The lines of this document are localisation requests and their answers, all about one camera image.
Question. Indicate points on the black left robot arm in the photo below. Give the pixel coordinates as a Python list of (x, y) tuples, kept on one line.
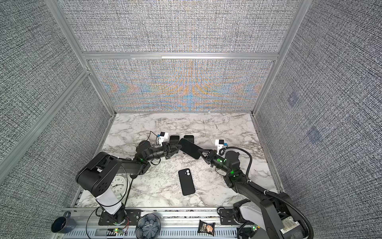
[(97, 176)]

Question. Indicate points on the aluminium front rail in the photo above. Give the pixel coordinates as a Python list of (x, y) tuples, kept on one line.
[(176, 223)]

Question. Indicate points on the dark blue mug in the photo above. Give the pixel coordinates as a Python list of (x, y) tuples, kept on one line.
[(64, 224)]

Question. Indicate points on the black snack packet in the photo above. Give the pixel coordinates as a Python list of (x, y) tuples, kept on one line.
[(206, 228)]

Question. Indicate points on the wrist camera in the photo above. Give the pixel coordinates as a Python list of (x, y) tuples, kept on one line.
[(163, 137), (220, 144)]

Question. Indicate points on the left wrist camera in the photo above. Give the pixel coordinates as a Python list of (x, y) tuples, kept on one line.
[(163, 137)]

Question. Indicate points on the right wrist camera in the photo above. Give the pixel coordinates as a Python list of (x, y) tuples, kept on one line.
[(220, 144)]

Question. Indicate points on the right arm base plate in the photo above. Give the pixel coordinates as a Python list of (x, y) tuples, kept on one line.
[(226, 217)]

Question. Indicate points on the black phone case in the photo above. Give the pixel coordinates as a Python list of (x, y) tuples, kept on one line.
[(186, 182)]

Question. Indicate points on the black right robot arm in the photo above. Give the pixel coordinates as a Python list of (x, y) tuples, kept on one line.
[(282, 220)]

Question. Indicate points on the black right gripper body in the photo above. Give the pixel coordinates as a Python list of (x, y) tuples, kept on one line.
[(219, 162)]

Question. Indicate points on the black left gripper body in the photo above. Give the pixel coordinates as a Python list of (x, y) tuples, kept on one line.
[(162, 152)]

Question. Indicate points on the white analog alarm clock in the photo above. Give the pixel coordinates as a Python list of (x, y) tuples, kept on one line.
[(119, 186)]

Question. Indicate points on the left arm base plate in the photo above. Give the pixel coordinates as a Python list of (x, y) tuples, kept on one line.
[(133, 215)]

